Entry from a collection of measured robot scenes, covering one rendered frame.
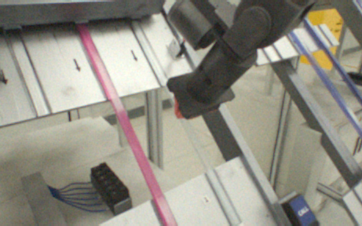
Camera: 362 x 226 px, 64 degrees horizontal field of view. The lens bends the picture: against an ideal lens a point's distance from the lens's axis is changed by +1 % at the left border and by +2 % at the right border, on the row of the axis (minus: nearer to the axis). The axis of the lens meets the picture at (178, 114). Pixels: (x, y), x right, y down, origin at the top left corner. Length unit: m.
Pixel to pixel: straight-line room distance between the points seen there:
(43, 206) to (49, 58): 0.39
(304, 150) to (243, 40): 0.52
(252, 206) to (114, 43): 0.39
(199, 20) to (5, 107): 0.30
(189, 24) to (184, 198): 0.27
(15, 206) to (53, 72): 0.47
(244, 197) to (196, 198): 0.10
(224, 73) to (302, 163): 0.50
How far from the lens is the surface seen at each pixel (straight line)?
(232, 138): 0.56
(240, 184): 0.55
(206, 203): 0.50
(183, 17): 0.39
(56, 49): 0.54
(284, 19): 0.32
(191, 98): 0.43
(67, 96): 0.49
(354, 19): 1.25
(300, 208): 0.56
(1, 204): 0.91
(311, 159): 0.81
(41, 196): 0.81
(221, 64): 0.37
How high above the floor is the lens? 1.16
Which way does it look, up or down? 26 degrees down
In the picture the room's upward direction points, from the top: straight up
